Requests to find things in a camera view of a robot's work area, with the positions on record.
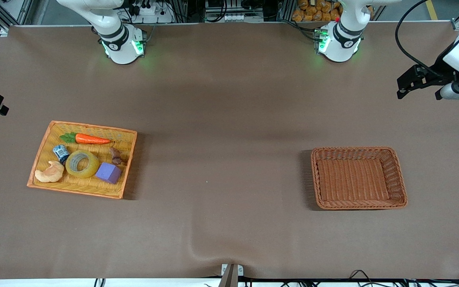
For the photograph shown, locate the white connector block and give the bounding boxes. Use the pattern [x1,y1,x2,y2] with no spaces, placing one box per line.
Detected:
[205,12,254,23]

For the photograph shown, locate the orange toy carrot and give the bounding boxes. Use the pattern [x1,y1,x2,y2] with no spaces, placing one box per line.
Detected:
[60,132,112,145]

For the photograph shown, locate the toy croissant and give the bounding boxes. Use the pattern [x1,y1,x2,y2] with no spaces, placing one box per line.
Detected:
[35,161,65,183]

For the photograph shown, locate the yellow clear tape roll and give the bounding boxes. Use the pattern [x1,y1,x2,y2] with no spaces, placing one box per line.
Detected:
[65,150,100,179]

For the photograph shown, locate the black floor cables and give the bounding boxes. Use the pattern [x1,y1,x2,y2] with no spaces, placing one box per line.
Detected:
[201,269,459,287]

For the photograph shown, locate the small can blue white label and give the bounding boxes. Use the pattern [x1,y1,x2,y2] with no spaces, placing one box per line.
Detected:
[53,145,71,165]

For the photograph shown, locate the white power strip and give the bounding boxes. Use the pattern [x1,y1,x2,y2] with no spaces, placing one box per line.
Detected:
[128,0,175,24]

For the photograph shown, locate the brown wicker basket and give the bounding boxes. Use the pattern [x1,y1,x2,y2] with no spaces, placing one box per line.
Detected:
[311,146,408,210]

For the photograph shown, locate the yellow wicker basket orange rim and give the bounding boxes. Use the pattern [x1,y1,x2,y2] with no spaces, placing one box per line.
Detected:
[27,120,138,199]

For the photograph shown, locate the metal table clamp bracket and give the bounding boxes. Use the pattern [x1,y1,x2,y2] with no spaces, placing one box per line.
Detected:
[218,263,244,287]

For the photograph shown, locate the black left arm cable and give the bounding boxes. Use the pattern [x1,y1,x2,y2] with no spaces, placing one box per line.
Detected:
[395,0,433,73]

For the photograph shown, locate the bag of orange snacks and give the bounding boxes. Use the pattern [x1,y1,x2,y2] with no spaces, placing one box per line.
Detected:
[292,0,344,23]

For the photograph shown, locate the brown toy root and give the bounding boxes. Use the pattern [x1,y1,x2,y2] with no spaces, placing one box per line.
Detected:
[109,147,128,165]

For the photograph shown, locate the purple foam cube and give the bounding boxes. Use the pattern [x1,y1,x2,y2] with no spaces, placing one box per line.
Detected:
[95,162,122,185]

